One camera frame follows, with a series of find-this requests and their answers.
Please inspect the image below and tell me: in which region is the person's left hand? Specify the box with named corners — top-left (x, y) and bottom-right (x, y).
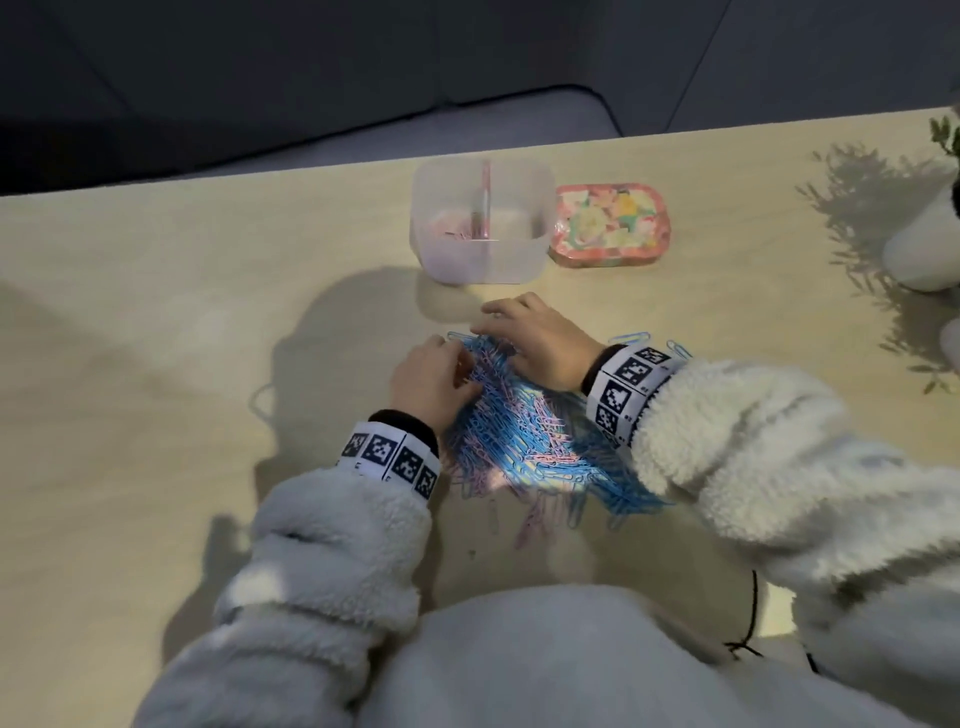
top-left (387, 335), bottom-right (485, 436)

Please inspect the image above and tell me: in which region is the person's right hand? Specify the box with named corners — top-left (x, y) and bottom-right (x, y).
top-left (470, 292), bottom-right (609, 395)

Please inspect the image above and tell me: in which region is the pile of blue pink paperclips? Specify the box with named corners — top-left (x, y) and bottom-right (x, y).
top-left (438, 326), bottom-right (695, 549)

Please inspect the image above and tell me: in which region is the translucent divided plastic box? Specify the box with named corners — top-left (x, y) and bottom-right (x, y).
top-left (408, 157), bottom-right (559, 286)

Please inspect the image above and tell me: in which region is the heap of pink paper clips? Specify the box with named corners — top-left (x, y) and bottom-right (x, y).
top-left (442, 217), bottom-right (496, 243)

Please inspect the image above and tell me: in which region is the person's right forearm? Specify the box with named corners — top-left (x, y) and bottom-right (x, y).
top-left (629, 358), bottom-right (960, 728)

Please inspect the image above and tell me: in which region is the person's left forearm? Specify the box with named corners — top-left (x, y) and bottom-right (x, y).
top-left (131, 468), bottom-right (436, 728)

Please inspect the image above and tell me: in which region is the person's white fleece torso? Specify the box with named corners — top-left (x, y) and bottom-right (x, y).
top-left (356, 584), bottom-right (924, 728)

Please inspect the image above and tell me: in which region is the left wrist marker band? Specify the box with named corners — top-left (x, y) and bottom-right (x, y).
top-left (335, 410), bottom-right (444, 502)

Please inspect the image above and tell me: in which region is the wrist marker band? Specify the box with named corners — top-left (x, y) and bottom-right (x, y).
top-left (581, 343), bottom-right (688, 451)
top-left (335, 410), bottom-right (444, 502)

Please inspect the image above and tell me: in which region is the right wrist marker band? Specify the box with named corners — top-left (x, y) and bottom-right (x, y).
top-left (581, 343), bottom-right (688, 451)

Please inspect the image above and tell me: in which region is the pink floral tin lid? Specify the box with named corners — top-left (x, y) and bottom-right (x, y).
top-left (548, 182), bottom-right (671, 270)

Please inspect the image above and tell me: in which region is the grey high-back sofa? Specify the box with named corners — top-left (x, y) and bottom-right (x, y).
top-left (0, 0), bottom-right (960, 198)

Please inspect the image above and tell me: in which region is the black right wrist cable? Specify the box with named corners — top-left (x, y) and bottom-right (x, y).
top-left (723, 569), bottom-right (819, 676)

